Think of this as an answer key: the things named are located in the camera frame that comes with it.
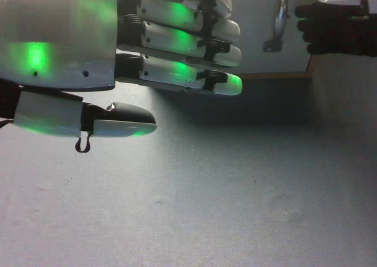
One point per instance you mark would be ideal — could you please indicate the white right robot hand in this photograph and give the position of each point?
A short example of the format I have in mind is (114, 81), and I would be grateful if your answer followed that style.
(338, 28)

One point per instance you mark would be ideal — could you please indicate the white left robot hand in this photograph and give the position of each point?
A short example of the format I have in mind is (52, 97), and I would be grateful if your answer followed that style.
(59, 28)

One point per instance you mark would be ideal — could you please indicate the white cabinet door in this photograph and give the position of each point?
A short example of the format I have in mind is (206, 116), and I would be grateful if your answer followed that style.
(256, 57)

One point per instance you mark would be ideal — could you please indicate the grey table cloth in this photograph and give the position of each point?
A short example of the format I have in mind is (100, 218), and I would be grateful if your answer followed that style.
(206, 190)

